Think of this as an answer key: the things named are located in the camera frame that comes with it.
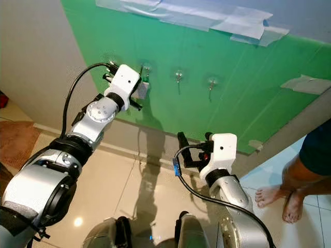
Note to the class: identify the short translucent tape strip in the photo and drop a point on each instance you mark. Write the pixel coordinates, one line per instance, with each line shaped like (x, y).
(269, 37)

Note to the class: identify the red cloth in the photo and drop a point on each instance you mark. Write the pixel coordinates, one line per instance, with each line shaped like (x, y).
(3, 99)

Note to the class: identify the long translucent tape strip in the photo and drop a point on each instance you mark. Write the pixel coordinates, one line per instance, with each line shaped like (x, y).
(186, 13)

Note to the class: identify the white key tag yellow logo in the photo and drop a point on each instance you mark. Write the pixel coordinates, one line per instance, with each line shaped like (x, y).
(142, 91)

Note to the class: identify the grey robot left leg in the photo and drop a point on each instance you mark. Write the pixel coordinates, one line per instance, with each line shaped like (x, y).
(106, 235)

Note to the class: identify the green wall sheet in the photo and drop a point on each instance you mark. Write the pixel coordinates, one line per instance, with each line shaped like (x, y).
(227, 113)

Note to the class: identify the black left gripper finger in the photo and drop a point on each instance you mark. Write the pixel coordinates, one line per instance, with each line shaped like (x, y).
(108, 77)

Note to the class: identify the clear suction wall hook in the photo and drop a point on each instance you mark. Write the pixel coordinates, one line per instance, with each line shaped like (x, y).
(146, 68)
(212, 81)
(179, 75)

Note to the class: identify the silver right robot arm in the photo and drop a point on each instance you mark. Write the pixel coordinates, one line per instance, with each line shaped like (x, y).
(232, 196)

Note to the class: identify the grey robot leg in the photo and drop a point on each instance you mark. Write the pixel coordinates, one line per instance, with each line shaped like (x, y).
(106, 235)
(194, 235)

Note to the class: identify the white tape patch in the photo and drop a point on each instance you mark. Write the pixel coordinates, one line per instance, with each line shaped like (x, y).
(307, 84)

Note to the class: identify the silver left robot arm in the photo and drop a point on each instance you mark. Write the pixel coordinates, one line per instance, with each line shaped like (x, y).
(36, 191)

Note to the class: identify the dark blue shorts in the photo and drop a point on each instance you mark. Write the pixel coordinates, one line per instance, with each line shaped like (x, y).
(318, 150)

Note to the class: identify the grey robot right leg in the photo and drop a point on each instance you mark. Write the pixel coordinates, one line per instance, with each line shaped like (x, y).
(194, 235)

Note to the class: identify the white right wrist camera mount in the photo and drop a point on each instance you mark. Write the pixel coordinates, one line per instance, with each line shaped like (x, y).
(221, 152)

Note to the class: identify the small crumpled tape piece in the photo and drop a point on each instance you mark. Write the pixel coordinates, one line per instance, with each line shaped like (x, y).
(255, 145)

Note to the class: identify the brown floor mat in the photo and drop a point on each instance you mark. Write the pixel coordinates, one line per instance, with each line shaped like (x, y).
(15, 142)

